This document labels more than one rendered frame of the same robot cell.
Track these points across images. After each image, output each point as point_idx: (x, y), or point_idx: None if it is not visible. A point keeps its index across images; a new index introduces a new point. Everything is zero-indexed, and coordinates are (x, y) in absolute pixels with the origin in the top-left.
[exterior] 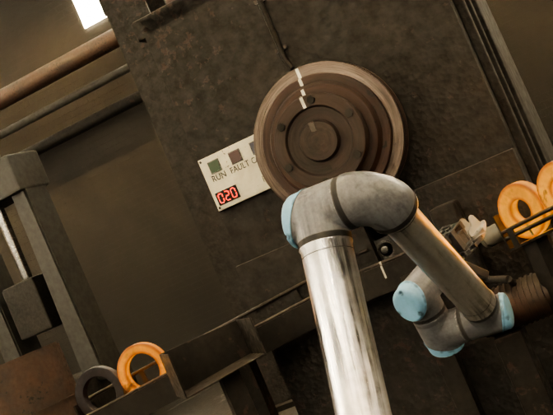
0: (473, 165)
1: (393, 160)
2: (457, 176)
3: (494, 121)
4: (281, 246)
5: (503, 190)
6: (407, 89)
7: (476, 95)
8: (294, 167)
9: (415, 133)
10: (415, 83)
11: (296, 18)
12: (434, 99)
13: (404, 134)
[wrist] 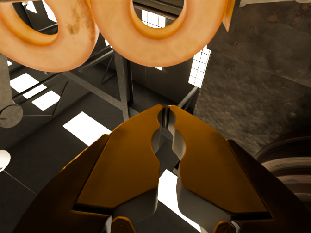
0: (253, 65)
1: (309, 163)
2: (281, 71)
3: (212, 73)
4: None
5: (174, 63)
6: (249, 141)
7: (209, 97)
8: None
9: (280, 121)
10: (241, 138)
11: None
12: (238, 121)
13: (268, 159)
